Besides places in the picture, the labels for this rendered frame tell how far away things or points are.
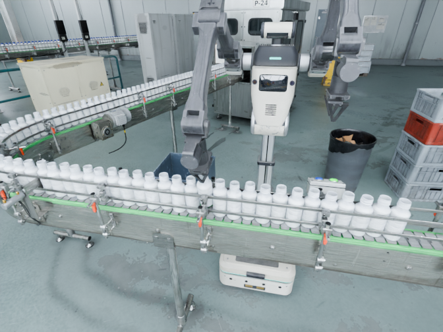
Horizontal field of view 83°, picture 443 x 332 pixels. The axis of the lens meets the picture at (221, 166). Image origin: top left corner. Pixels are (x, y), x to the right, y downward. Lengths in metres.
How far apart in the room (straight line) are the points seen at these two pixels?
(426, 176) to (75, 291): 3.33
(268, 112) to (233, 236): 0.71
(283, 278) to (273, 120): 1.04
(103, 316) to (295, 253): 1.44
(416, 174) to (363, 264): 2.17
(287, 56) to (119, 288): 1.92
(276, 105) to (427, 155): 2.04
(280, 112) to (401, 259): 0.84
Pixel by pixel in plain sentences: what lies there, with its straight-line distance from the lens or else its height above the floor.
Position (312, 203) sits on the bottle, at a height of 1.12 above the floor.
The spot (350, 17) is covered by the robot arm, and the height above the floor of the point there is 1.71.
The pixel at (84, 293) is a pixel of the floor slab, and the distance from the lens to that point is 2.28.
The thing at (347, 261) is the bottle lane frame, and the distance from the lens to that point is 1.16.
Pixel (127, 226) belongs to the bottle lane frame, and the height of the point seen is 0.90.
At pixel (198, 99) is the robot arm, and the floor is 1.50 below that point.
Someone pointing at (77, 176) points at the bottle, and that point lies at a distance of 1.27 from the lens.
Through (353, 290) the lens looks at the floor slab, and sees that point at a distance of 2.26.
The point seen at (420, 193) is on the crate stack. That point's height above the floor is 0.11.
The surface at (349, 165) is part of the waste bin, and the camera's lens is 2.94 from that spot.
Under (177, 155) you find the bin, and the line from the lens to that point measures 1.71.
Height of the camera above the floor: 1.71
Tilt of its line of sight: 30 degrees down
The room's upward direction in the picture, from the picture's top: 1 degrees counter-clockwise
